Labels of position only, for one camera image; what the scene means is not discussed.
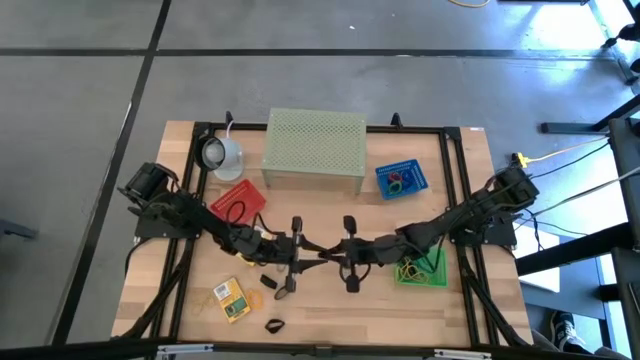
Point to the orange rubber band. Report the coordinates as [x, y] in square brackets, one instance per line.
[260, 300]

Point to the person's shoe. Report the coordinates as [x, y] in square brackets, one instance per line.
[565, 330]

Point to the blue plastic basket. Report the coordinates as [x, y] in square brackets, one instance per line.
[417, 182]

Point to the grey furniture foot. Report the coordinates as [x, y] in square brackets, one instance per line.
[15, 230]

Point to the thin tan rubber band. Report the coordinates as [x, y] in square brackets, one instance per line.
[194, 305]

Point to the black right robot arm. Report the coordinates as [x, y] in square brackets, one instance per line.
[465, 215]

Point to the green plastic basket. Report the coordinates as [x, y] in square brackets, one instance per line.
[440, 280]

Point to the long yellow rubber band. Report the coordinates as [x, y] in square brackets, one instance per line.
[406, 274]

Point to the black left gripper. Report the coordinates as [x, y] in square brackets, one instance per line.
[292, 250]

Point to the black wide elastic band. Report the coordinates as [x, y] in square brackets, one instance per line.
[267, 326]
[268, 281]

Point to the red plastic basket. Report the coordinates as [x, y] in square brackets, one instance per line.
[245, 197]

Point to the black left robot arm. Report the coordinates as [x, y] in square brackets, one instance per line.
[200, 220]

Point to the black aluminium rig frame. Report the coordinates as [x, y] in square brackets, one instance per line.
[410, 130]

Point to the sage green perforated metal shelf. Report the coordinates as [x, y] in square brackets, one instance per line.
[315, 142]

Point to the yellow green crayon box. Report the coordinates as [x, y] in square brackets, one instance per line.
[247, 260]
[230, 297]

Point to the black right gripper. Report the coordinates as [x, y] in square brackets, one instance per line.
[375, 250]

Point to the black table frame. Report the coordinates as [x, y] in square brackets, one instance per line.
[575, 247]

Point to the white desk lamp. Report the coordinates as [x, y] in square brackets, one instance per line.
[230, 157]

